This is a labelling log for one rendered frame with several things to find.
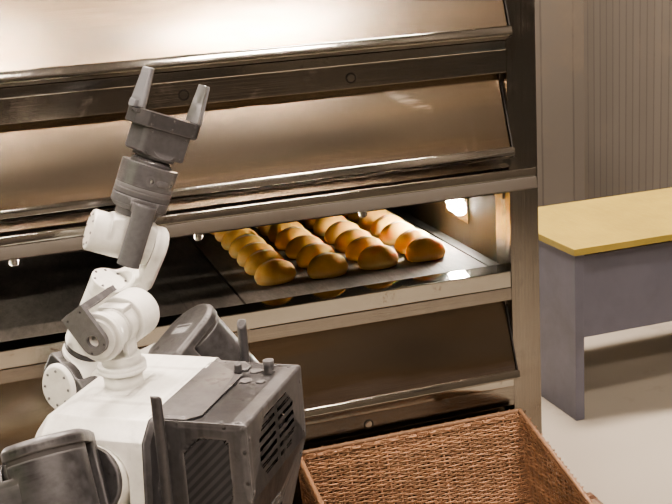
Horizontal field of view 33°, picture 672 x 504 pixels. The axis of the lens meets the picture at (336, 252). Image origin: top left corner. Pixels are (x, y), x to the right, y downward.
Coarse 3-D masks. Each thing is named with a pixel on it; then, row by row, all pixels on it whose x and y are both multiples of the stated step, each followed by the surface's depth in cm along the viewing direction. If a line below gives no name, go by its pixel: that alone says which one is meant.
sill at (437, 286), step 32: (352, 288) 255; (384, 288) 254; (416, 288) 254; (448, 288) 257; (480, 288) 259; (160, 320) 242; (224, 320) 242; (256, 320) 245; (288, 320) 247; (0, 352) 229; (32, 352) 231
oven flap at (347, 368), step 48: (336, 336) 254; (384, 336) 257; (432, 336) 260; (480, 336) 263; (0, 384) 234; (336, 384) 253; (384, 384) 256; (432, 384) 259; (480, 384) 260; (0, 432) 233
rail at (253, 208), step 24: (528, 168) 241; (336, 192) 230; (360, 192) 230; (384, 192) 231; (408, 192) 233; (168, 216) 219; (192, 216) 220; (216, 216) 222; (0, 240) 210; (24, 240) 212; (48, 240) 213
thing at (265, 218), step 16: (416, 192) 234; (432, 192) 234; (448, 192) 235; (464, 192) 236; (480, 192) 237; (496, 192) 239; (304, 208) 227; (320, 208) 228; (336, 208) 229; (352, 208) 230; (368, 208) 231; (384, 208) 232; (176, 224) 220; (192, 224) 220; (208, 224) 221; (224, 224) 222; (240, 224) 223; (256, 224) 224; (64, 240) 214; (80, 240) 214; (0, 256) 210; (16, 256) 211; (32, 256) 212
